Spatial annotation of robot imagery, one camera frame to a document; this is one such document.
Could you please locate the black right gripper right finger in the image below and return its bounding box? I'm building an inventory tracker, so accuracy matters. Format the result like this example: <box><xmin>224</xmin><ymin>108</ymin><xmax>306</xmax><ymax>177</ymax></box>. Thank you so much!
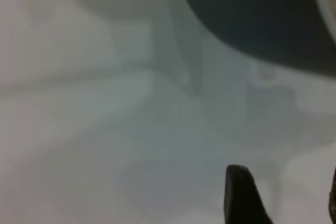
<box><xmin>328</xmin><ymin>167</ymin><xmax>336</xmax><ymax>224</ymax></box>

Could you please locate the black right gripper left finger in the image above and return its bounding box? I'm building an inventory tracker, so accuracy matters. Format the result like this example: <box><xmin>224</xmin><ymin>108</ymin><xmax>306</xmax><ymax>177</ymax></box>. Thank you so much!
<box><xmin>223</xmin><ymin>165</ymin><xmax>274</xmax><ymax>224</ymax></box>

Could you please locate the dark grey ceramic mug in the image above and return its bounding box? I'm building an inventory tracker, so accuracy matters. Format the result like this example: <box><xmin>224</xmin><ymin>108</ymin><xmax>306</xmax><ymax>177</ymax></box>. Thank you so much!
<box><xmin>175</xmin><ymin>0</ymin><xmax>336</xmax><ymax>79</ymax></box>

